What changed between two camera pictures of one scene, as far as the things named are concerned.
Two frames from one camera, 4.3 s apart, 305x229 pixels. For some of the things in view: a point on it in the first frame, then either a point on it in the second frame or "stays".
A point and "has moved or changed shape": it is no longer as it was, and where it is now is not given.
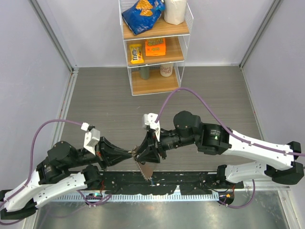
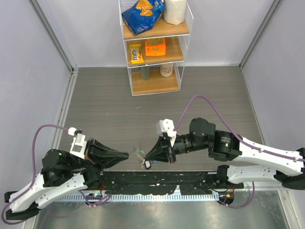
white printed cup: x=166 y=69 stays
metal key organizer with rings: x=147 y=168 has moved or changed shape
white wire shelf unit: x=155 y=57 stays
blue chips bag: x=140 y=18 stays
